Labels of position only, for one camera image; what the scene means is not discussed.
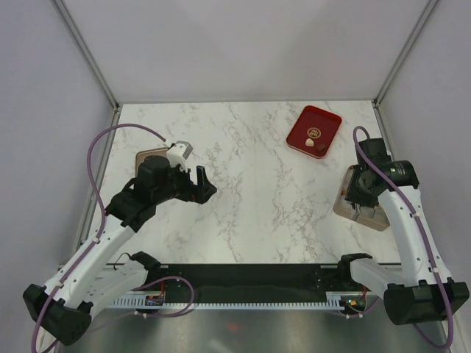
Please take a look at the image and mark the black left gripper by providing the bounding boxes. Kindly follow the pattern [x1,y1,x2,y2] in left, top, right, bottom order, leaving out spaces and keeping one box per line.
[153,161,216,205]

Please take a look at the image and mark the steel tongs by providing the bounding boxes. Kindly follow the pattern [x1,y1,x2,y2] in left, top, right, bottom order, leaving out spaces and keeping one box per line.
[352,204,375,222]

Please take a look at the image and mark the beige box lid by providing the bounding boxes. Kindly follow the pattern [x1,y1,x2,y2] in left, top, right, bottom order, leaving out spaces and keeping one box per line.
[135,147,170,177]

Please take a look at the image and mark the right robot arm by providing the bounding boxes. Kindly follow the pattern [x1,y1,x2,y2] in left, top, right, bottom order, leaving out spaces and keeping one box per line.
[333,161,470,325]

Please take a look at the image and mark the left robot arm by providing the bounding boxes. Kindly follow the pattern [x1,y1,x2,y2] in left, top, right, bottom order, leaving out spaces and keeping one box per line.
[23,154,217,352]

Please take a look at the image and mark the beige chocolate box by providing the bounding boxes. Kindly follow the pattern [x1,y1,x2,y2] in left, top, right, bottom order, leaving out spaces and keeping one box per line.
[333,165,390,232]

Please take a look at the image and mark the red square tray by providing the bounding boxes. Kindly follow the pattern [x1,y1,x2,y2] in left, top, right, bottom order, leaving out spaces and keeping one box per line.
[286,105,342,159]

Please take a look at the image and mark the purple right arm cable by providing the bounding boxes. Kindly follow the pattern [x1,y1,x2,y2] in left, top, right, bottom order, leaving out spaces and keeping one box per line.
[330,126,454,349]

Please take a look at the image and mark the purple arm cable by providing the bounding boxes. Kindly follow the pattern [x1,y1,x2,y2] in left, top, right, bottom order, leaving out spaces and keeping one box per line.
[31,124,166,350]
[330,126,454,349]

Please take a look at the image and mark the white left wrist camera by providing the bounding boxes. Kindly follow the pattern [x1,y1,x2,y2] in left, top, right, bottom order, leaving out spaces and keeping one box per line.
[166,140,193,172]

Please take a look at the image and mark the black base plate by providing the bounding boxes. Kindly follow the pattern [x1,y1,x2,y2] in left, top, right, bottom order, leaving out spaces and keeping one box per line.
[145,263,363,303]

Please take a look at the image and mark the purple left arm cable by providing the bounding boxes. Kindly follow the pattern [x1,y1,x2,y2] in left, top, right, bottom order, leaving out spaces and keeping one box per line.
[31,124,166,350]

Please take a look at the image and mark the white cable duct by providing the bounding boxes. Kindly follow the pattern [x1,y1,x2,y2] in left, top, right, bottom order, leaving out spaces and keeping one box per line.
[108,291,361,310]

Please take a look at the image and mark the aluminium frame left post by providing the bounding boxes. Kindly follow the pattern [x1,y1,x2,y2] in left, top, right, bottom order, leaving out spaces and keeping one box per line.
[51,0,120,112]

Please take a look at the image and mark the aluminium frame post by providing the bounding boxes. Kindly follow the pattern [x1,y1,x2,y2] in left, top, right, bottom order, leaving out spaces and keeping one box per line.
[51,0,120,112]
[372,0,442,109]

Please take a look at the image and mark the aluminium frame right post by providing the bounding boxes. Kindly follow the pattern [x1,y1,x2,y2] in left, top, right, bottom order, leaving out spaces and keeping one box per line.
[372,0,442,109]

